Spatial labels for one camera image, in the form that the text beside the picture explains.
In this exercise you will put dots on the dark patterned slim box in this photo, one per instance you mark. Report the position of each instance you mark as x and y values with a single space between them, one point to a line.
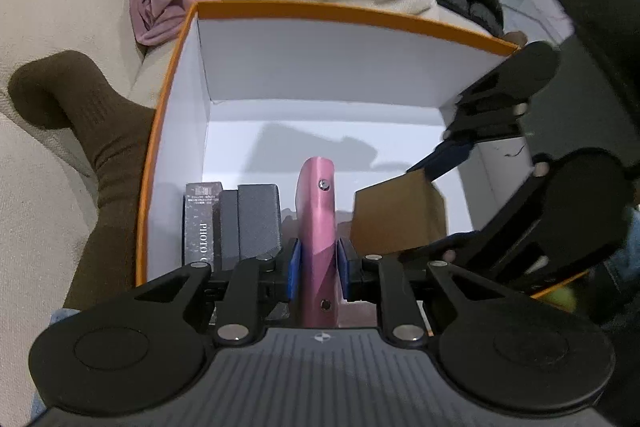
202 222

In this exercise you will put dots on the brown cardboard box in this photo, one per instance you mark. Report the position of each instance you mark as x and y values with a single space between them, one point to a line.
400 212

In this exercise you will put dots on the person's jeans leg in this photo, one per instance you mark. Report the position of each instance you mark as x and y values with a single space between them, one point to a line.
632 232
50 332

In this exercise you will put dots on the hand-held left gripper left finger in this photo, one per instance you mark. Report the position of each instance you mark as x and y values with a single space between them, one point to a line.
295 267

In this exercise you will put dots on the light green object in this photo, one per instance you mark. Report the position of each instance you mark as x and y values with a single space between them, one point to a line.
564 298

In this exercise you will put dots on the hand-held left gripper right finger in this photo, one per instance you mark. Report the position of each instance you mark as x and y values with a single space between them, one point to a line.
343 269

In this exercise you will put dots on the person's left socked foot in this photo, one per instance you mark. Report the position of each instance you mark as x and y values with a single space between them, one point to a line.
100 117

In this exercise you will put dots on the orange storage box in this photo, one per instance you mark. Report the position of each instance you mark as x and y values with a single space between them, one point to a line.
325 72

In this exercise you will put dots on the person's left jeans leg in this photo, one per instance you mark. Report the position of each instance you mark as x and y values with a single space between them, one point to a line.
50 332

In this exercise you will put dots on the pink metal case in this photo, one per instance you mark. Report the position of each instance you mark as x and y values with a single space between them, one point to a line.
315 227

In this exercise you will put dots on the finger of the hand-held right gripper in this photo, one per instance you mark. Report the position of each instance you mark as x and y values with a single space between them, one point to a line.
487 117
480 252

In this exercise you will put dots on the dark grey box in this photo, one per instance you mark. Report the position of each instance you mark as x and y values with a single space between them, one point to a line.
255 222

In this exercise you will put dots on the person's right jeans leg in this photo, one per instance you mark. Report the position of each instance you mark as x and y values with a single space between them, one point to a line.
632 232

